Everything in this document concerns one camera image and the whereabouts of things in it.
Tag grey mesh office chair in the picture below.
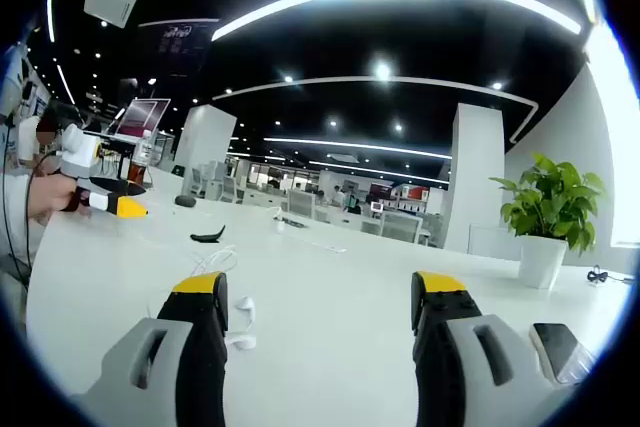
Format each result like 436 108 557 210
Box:
381 211 425 247
286 188 317 221

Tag white desktop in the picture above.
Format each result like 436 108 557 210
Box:
24 161 632 427

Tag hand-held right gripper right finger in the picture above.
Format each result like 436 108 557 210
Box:
410 270 571 427

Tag white plant pot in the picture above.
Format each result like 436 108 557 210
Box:
516 234 570 291

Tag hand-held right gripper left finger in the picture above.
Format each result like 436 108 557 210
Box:
69 270 230 427

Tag dark hanging banner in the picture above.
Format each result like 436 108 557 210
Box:
136 18 221 79

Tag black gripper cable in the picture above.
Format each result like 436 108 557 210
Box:
0 145 64 293

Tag green potted plant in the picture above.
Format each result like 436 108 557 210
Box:
488 151 609 256

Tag person's left hand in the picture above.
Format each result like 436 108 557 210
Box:
29 171 94 221

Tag black Velcro strap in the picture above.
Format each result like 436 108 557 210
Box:
190 224 227 245

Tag display screen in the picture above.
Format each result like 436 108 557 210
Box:
113 97 172 139

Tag plastic drink bottle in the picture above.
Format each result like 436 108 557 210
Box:
128 128 154 186

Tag smartphone with clear case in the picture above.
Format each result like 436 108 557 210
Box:
528 322 597 388

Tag white wired earphones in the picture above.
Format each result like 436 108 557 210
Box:
148 243 259 351

